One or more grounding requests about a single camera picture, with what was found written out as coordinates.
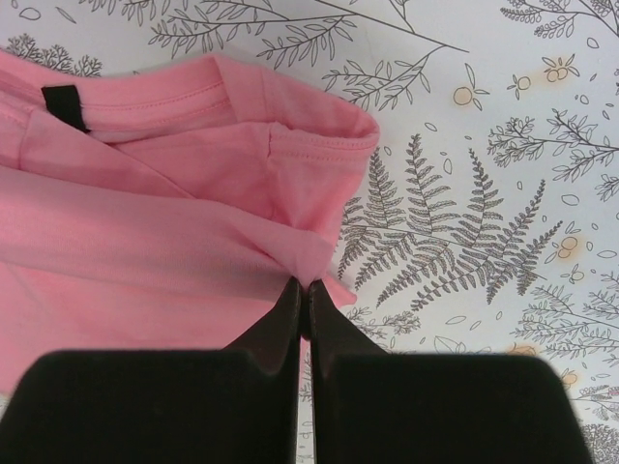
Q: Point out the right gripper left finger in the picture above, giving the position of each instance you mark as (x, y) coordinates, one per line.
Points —
(234, 405)

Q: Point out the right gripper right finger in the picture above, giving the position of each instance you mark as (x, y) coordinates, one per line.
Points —
(371, 406)

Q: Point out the floral table mat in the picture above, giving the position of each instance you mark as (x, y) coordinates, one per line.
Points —
(488, 221)

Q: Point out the pink t shirt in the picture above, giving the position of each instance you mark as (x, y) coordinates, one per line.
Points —
(166, 209)

